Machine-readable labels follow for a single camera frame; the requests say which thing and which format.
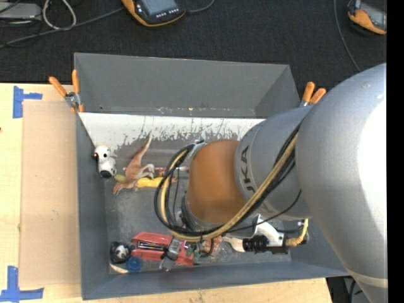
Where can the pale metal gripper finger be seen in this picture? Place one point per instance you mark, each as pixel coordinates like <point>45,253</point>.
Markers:
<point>166,264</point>
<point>173,248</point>

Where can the red stapler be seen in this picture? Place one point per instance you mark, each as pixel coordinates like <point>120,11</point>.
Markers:
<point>150,246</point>

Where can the orange-brown small toy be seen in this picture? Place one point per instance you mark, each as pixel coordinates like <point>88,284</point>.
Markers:
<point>212,245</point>

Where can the blue round cap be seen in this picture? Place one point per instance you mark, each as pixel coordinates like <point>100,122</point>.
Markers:
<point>134,264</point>

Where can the black and white toy ball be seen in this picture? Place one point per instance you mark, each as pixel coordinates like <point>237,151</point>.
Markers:
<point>120,252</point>

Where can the white curved strip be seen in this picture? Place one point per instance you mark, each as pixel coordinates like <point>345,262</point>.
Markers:
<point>118,267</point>

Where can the yellow toy banana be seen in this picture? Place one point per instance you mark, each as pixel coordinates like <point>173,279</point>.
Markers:
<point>148,182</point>

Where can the brown toy dinosaur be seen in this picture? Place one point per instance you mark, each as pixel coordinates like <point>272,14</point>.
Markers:
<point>134,170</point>

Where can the yellow-green small oval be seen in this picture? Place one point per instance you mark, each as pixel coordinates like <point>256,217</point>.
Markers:
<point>120,178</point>

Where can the white and black toy animal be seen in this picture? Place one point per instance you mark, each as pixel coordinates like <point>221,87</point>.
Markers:
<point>105,163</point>

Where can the brown cardboard board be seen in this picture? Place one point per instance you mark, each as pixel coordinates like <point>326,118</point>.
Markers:
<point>47,194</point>

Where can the grey metal bin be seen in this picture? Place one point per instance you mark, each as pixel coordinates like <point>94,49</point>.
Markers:
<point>176,87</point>

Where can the black cylinder on white bracket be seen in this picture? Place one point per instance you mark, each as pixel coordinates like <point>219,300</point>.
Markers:
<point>262,243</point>

